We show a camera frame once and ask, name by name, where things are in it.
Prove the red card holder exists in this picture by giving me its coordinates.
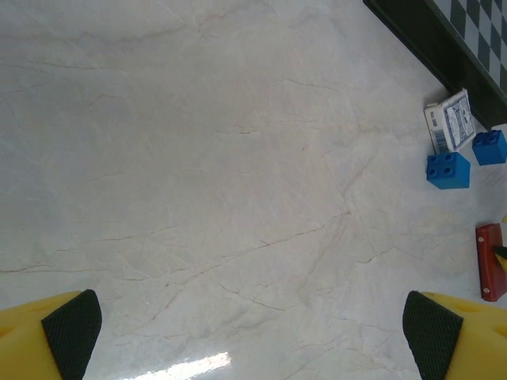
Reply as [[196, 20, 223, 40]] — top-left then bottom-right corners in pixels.
[[475, 223, 507, 304]]

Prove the blue building block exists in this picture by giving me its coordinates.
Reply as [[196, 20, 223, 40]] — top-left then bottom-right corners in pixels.
[[471, 129, 507, 166], [425, 151, 471, 189]]

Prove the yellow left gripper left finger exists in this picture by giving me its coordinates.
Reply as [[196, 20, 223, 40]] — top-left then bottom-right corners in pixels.
[[0, 289, 103, 380]]

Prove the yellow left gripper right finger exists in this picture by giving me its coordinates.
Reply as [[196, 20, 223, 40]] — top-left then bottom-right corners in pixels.
[[402, 291, 507, 380]]

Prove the blue playing card box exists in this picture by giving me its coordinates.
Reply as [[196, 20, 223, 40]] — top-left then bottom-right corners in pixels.
[[423, 88, 476, 155]]

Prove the black folding chessboard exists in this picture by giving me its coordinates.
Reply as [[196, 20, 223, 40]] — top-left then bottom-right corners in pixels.
[[362, 0, 507, 131]]

